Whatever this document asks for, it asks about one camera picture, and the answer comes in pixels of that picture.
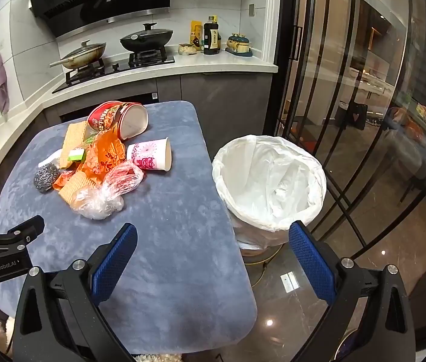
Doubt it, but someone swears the green packet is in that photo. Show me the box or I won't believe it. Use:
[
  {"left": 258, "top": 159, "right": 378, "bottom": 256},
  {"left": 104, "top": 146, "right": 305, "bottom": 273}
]
[{"left": 67, "top": 147, "right": 87, "bottom": 163}]

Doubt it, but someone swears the seasoning jar set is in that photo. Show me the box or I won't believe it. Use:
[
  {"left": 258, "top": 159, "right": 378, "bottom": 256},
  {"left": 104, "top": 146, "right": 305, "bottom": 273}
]
[{"left": 225, "top": 33, "right": 253, "bottom": 57}]

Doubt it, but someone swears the black gas stove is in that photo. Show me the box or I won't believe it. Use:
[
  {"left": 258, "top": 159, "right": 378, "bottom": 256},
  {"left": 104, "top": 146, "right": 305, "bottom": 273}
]
[{"left": 52, "top": 51, "right": 176, "bottom": 94}]

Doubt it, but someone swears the orange plastic bag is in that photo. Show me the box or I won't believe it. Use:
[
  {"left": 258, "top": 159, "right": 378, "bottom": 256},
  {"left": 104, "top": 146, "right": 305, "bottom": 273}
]
[{"left": 79, "top": 130, "right": 130, "bottom": 189}]

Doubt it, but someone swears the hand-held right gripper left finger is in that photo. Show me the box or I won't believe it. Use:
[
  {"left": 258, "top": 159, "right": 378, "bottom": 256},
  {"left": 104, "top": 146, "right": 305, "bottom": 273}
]
[{"left": 11, "top": 223, "right": 139, "bottom": 362}]

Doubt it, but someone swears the dark soy sauce bottle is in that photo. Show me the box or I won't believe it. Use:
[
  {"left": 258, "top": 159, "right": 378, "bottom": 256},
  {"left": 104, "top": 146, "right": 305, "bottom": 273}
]
[{"left": 203, "top": 16, "right": 221, "bottom": 56}]

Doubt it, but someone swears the red instant noodle cup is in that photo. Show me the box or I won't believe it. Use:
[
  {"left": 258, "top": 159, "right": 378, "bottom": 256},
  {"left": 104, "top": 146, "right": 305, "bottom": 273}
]
[{"left": 87, "top": 100, "right": 149, "bottom": 141}]

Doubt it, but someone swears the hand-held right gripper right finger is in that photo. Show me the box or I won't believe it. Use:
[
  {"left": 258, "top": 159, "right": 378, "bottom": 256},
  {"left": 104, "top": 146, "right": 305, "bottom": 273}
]
[{"left": 288, "top": 221, "right": 417, "bottom": 362}]

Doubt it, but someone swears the trash bin with white bag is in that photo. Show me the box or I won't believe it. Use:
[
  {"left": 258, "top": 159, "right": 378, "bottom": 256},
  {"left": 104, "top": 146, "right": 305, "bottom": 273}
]
[{"left": 212, "top": 135, "right": 327, "bottom": 251}]

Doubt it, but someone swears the pink patterned paper cup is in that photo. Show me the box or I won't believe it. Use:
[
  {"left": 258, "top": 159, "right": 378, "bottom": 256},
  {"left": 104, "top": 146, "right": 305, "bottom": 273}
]
[{"left": 127, "top": 138, "right": 172, "bottom": 172}]

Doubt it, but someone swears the gold frame stool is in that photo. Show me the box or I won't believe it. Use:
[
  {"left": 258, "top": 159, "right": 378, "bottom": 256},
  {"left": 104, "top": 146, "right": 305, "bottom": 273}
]
[{"left": 241, "top": 243, "right": 285, "bottom": 287}]

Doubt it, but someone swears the blue plush table cover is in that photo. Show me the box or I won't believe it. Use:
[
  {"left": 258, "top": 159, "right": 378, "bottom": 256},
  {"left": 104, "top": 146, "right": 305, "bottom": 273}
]
[{"left": 0, "top": 100, "right": 258, "bottom": 355}]

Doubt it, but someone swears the steel wool scrubber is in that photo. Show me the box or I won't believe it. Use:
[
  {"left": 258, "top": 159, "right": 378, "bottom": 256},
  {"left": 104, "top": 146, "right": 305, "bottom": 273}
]
[{"left": 34, "top": 164, "right": 59, "bottom": 194}]

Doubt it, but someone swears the black wok with lid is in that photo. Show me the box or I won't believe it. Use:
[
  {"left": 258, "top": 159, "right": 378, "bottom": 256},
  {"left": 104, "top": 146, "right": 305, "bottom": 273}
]
[{"left": 120, "top": 23, "right": 174, "bottom": 52}]

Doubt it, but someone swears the orange waffle cloth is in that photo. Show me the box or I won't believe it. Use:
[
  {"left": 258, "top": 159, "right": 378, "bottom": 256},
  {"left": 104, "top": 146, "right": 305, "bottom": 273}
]
[
  {"left": 60, "top": 121, "right": 90, "bottom": 170},
  {"left": 58, "top": 173, "right": 96, "bottom": 206}
]

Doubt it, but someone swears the beige wok with lid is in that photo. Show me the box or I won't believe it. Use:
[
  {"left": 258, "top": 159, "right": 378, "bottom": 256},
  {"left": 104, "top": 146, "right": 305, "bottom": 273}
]
[{"left": 49, "top": 40, "right": 107, "bottom": 70}]

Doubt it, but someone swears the red wrapper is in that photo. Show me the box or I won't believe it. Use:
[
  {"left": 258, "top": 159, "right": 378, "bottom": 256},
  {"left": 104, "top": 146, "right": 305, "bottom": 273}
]
[{"left": 52, "top": 170, "right": 75, "bottom": 190}]

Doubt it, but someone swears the clear plastic bag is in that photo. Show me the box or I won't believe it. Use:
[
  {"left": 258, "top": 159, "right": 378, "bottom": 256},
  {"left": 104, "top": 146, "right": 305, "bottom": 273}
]
[{"left": 70, "top": 160, "right": 145, "bottom": 220}]

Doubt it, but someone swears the yellow seasoning packet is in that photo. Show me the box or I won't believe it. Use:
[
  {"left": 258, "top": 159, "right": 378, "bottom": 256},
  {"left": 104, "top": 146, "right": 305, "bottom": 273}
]
[{"left": 191, "top": 20, "right": 204, "bottom": 51}]

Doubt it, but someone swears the kitchen counter with grey cabinets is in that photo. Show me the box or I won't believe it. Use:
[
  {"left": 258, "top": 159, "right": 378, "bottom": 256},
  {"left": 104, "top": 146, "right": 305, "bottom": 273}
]
[{"left": 0, "top": 55, "right": 278, "bottom": 182}]

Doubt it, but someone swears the black framed glass door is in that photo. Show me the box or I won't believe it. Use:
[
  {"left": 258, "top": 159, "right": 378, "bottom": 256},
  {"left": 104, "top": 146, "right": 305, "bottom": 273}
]
[{"left": 275, "top": 0, "right": 426, "bottom": 272}]

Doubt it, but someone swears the white tissue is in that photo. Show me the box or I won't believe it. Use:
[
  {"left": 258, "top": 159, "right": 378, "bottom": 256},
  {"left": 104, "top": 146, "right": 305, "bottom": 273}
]
[{"left": 38, "top": 149, "right": 62, "bottom": 168}]

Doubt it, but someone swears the purple hanging towel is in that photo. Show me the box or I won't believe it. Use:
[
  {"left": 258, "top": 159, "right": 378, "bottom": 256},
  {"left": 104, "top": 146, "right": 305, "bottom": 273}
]
[{"left": 0, "top": 51, "right": 10, "bottom": 116}]

